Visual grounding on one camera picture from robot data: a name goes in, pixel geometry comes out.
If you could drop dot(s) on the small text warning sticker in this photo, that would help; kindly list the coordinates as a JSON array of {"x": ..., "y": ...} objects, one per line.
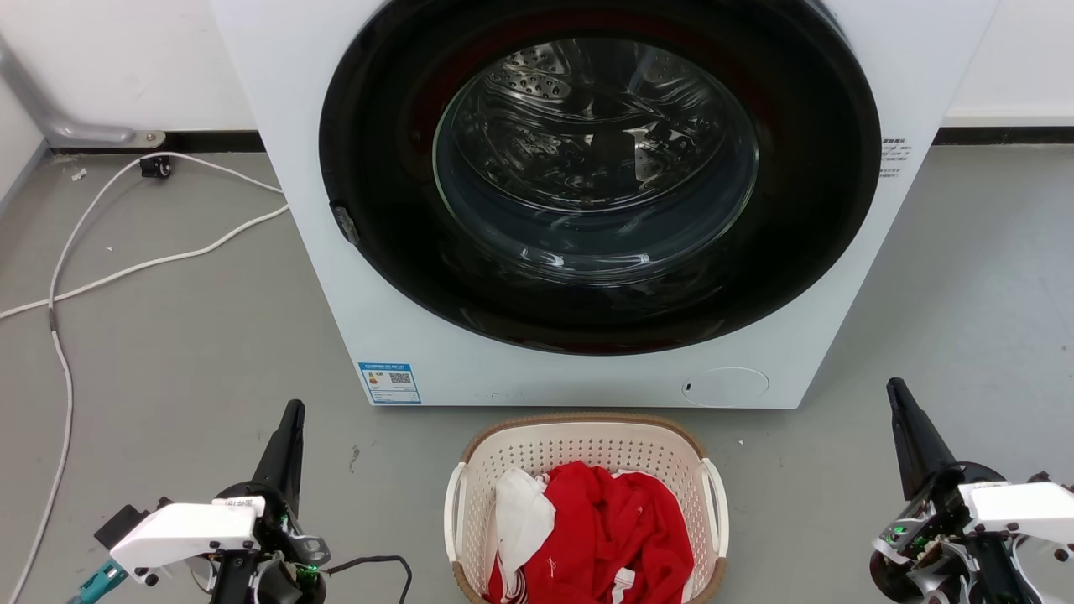
[{"x": 894, "y": 158}]

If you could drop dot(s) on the white front-load washing machine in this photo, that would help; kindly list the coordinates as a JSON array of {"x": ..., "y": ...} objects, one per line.
[{"x": 285, "y": 101}]

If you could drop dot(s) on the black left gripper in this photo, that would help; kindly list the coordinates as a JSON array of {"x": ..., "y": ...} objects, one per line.
[{"x": 281, "y": 558}]

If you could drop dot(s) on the white garment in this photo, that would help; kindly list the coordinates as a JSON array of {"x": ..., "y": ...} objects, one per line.
[{"x": 520, "y": 516}]

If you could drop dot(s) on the blue energy label sticker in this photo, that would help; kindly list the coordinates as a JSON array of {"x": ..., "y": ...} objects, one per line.
[{"x": 388, "y": 382}]

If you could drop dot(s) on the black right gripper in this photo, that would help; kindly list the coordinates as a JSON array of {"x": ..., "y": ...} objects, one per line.
[{"x": 931, "y": 537}]

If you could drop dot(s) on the beige plastic laundry basket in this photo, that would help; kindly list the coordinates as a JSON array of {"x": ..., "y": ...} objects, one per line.
[{"x": 587, "y": 440}]

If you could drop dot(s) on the teal connector plug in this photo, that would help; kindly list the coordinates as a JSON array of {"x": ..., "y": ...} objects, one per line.
[{"x": 99, "y": 580}]

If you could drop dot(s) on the grey drain pipe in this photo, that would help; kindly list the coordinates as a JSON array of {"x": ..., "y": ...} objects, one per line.
[{"x": 42, "y": 113}]

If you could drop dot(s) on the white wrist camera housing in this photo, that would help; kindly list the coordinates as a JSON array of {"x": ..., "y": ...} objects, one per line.
[
  {"x": 1024, "y": 507},
  {"x": 185, "y": 530}
]

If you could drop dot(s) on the black round washer door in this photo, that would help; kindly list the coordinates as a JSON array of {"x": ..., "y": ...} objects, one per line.
[{"x": 386, "y": 210}]

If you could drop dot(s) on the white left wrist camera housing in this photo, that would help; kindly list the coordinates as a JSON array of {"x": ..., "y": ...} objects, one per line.
[{"x": 185, "y": 530}]

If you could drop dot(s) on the red garment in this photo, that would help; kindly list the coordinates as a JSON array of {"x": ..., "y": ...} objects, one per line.
[{"x": 604, "y": 537}]

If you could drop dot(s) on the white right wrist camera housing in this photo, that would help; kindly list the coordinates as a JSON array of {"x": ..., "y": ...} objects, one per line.
[{"x": 1024, "y": 507}]

